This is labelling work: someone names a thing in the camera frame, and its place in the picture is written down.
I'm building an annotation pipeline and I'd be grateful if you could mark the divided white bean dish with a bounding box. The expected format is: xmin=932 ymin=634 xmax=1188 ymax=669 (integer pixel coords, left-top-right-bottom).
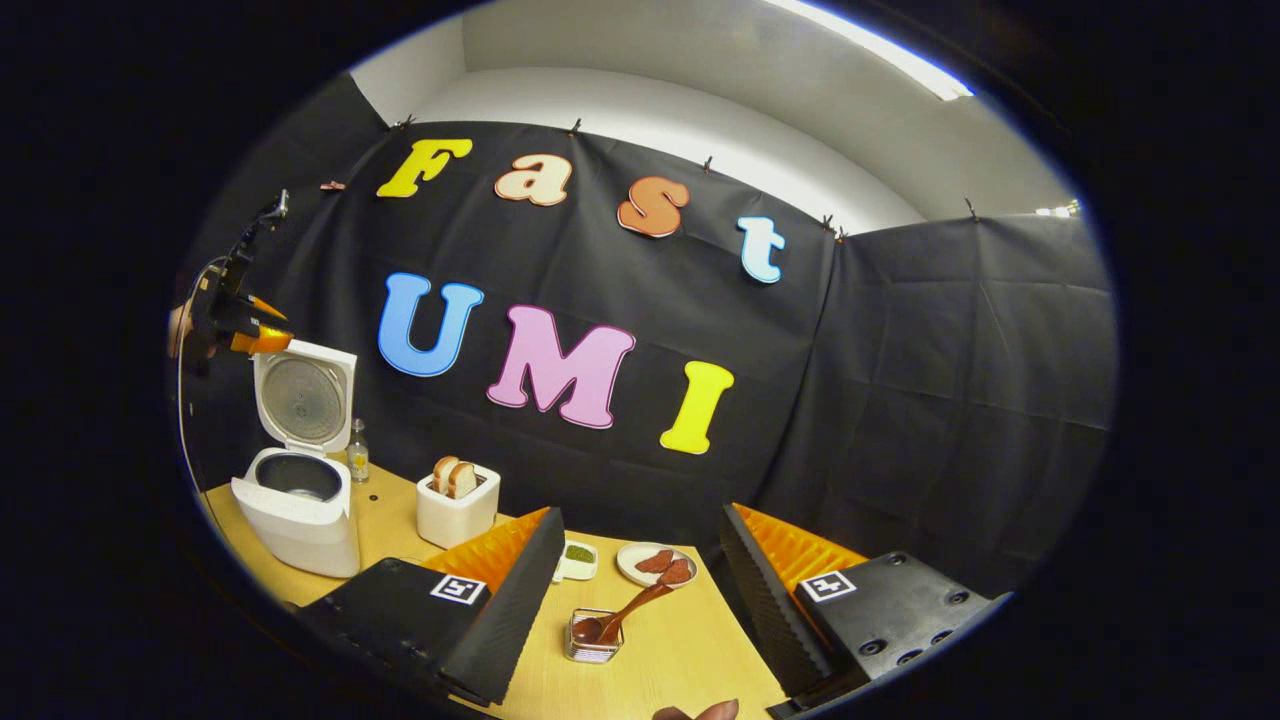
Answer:
xmin=553 ymin=540 xmax=599 ymax=583

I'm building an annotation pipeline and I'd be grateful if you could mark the round white plate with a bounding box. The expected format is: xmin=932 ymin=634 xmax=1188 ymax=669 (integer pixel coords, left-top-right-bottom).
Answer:
xmin=616 ymin=542 xmax=698 ymax=589

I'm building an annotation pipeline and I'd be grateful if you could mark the white toaster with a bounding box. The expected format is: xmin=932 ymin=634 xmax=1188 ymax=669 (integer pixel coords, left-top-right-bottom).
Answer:
xmin=416 ymin=462 xmax=501 ymax=550

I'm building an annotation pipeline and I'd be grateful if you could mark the black backdrop cloth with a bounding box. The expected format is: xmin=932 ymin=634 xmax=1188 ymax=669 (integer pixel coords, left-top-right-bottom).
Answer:
xmin=175 ymin=72 xmax=1119 ymax=601

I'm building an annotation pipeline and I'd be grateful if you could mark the clear wire chopstick holder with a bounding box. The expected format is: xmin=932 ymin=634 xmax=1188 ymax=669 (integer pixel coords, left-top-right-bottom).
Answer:
xmin=564 ymin=608 xmax=625 ymax=665

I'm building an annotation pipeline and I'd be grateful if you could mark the white rice cooker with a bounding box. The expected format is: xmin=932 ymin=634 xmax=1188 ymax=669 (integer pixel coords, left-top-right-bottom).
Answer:
xmin=231 ymin=340 xmax=359 ymax=579

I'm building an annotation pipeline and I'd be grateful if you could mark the thin grey cable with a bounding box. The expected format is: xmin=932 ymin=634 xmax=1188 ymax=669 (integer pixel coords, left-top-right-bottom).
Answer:
xmin=177 ymin=258 xmax=219 ymax=526

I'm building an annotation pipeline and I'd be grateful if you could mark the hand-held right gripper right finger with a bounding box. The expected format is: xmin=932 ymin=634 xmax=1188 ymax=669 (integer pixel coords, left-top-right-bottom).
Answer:
xmin=722 ymin=503 xmax=1011 ymax=716

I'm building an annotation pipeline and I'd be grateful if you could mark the brown wooden spoon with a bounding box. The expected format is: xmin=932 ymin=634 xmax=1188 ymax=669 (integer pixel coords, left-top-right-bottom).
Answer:
xmin=572 ymin=582 xmax=676 ymax=646

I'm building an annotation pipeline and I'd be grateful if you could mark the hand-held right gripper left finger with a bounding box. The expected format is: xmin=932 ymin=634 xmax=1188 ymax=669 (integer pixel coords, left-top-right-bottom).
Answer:
xmin=300 ymin=507 xmax=567 ymax=706

